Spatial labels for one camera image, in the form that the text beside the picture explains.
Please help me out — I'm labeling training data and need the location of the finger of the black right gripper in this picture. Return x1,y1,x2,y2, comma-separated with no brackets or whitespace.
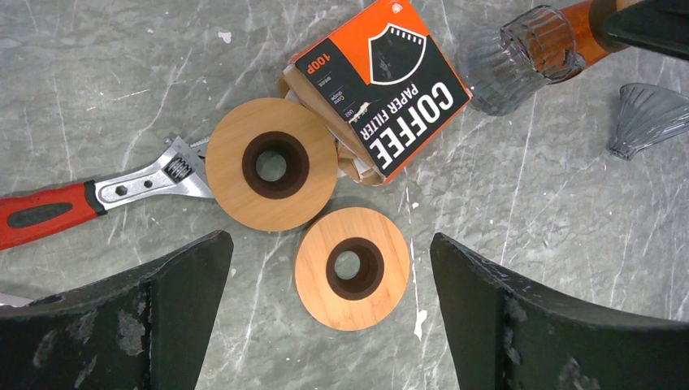
603,0,688,61

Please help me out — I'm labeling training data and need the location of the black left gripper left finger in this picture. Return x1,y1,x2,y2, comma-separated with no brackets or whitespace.
1,231,234,389

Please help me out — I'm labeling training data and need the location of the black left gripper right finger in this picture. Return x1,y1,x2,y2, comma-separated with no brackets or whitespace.
430,233,688,389

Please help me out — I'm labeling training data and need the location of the wooden dripper ring holder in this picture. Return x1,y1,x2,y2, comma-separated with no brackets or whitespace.
206,97,338,232

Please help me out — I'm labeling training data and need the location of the orange coffee filter box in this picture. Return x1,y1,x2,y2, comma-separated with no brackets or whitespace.
279,1,472,186

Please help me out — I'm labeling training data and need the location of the orange glass with wooden band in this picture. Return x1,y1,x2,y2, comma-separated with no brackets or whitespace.
561,0,639,69

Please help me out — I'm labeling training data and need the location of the grey glass pitcher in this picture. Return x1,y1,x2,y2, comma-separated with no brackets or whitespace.
455,5,585,116

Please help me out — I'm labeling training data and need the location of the red handled adjustable wrench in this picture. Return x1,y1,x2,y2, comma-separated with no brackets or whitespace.
1,136,213,250

